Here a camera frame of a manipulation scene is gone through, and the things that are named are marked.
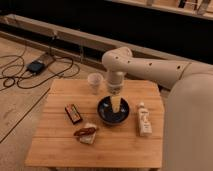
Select small red-brown box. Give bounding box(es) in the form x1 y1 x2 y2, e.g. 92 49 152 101
65 104 82 124

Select wooden table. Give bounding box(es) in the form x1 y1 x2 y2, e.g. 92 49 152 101
25 79 164 168

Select hot dog toy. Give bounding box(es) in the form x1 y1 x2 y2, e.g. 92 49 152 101
74 123 98 144

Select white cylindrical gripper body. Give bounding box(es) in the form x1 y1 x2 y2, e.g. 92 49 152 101
106 71 125 95

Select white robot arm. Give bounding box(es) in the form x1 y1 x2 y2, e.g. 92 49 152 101
102 47 213 171

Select white squeeze bottle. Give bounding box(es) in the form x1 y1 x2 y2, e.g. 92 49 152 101
137 102 152 136

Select black power adapter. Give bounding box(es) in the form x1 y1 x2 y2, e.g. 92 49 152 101
27 61 45 74

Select dark ceramic bowl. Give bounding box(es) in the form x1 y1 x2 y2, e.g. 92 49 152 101
97 96 130 125

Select wooden rail frame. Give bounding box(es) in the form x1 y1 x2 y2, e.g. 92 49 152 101
0 14 192 62

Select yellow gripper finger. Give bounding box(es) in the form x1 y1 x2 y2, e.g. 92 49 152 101
111 95 121 113

